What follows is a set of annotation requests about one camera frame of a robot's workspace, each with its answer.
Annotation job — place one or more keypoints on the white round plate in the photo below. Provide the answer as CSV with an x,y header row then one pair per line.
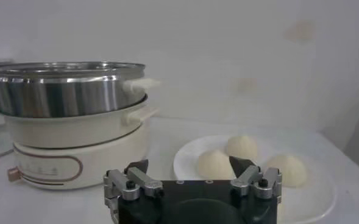
x,y
191,158

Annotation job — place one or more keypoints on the white steamed baozi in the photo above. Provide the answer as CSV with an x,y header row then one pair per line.
x,y
289,170
214,164
242,147

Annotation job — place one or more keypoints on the stainless steel steamer basket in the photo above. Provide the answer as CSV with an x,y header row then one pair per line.
x,y
60,94

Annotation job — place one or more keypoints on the cream electric cooker pot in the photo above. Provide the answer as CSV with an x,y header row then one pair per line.
x,y
106,158

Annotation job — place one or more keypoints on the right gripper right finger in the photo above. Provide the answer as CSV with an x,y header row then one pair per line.
x,y
249,176

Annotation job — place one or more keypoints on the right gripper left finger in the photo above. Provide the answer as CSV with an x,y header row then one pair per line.
x,y
142,181

